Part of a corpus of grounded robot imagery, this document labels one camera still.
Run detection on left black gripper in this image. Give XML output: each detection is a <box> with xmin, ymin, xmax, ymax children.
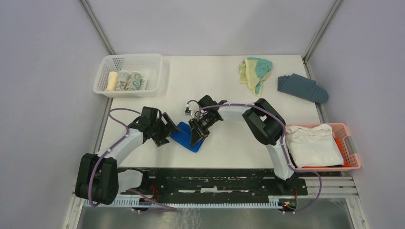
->
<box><xmin>150</xmin><ymin>113</ymin><xmax>181</xmax><ymax>147</ymax></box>

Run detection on pink plastic basket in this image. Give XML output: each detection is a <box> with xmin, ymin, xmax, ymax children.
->
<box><xmin>288</xmin><ymin>123</ymin><xmax>361</xmax><ymax>172</ymax></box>

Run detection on patterned rolled towel right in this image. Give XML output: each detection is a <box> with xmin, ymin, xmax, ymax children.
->
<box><xmin>125</xmin><ymin>72</ymin><xmax>148</xmax><ymax>91</ymax></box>

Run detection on grey blue towel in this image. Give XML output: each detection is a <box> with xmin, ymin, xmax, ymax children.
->
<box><xmin>277</xmin><ymin>73</ymin><xmax>329</xmax><ymax>104</ymax></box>

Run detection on cream rolled towel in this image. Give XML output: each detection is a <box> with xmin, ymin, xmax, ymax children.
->
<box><xmin>105</xmin><ymin>71</ymin><xmax>118</xmax><ymax>92</ymax></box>

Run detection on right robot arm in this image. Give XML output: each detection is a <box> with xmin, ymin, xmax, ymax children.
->
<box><xmin>189</xmin><ymin>95</ymin><xmax>299</xmax><ymax>195</ymax></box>

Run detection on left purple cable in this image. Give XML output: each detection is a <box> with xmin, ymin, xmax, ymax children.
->
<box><xmin>87</xmin><ymin>108</ymin><xmax>178</xmax><ymax>213</ymax></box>

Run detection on aluminium frame rails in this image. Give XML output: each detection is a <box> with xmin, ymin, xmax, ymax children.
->
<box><xmin>63</xmin><ymin>177</ymin><xmax>369</xmax><ymax>229</ymax></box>

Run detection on white cloth in pink basket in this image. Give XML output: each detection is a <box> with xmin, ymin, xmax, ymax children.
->
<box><xmin>286</xmin><ymin>124</ymin><xmax>344</xmax><ymax>168</ymax></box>

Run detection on white cable duct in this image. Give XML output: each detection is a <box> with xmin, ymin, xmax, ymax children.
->
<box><xmin>98</xmin><ymin>195</ymin><xmax>286</xmax><ymax>210</ymax></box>

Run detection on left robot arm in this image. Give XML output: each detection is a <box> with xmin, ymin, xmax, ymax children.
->
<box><xmin>75</xmin><ymin>106</ymin><xmax>179</xmax><ymax>207</ymax></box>

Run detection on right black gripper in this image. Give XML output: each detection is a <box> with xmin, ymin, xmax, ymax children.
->
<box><xmin>188</xmin><ymin>113</ymin><xmax>215</xmax><ymax>147</ymax></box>

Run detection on patterned rolled towel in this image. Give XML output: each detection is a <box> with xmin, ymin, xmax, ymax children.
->
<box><xmin>116</xmin><ymin>71</ymin><xmax>131</xmax><ymax>91</ymax></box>
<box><xmin>125</xmin><ymin>72</ymin><xmax>148</xmax><ymax>91</ymax></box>

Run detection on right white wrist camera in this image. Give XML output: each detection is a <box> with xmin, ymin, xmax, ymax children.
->
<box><xmin>184</xmin><ymin>105</ymin><xmax>194</xmax><ymax>117</ymax></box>

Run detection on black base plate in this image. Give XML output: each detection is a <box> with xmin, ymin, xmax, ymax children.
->
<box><xmin>133</xmin><ymin>168</ymin><xmax>317</xmax><ymax>204</ymax></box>

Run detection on white plastic basket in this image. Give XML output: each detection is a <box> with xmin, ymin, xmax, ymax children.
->
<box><xmin>93</xmin><ymin>54</ymin><xmax>163</xmax><ymax>98</ymax></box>

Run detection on orange item in basket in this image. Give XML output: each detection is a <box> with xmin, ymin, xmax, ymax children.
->
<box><xmin>334</xmin><ymin>137</ymin><xmax>351</xmax><ymax>167</ymax></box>

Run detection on patterned rolled towel left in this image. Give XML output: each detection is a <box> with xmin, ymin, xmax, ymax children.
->
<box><xmin>116</xmin><ymin>71</ymin><xmax>131</xmax><ymax>91</ymax></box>

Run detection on green yellow towel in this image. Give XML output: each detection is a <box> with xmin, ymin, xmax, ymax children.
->
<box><xmin>238</xmin><ymin>57</ymin><xmax>273</xmax><ymax>97</ymax></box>

